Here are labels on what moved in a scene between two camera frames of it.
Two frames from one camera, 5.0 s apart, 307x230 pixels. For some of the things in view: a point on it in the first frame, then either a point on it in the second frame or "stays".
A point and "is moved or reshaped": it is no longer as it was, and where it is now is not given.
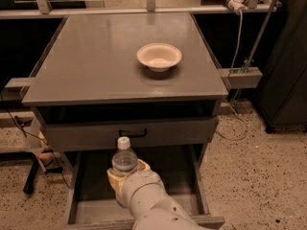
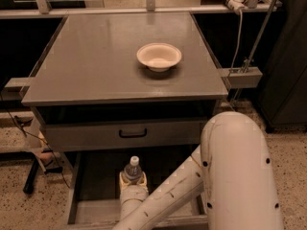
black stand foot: x=31 y=177 stays
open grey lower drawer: x=93 y=203 stays
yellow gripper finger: x=142 y=166 -> x=145 y=183
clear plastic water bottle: x=124 y=159 is moved or reshaped
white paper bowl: x=158 y=57 stays
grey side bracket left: x=16 y=88 stays
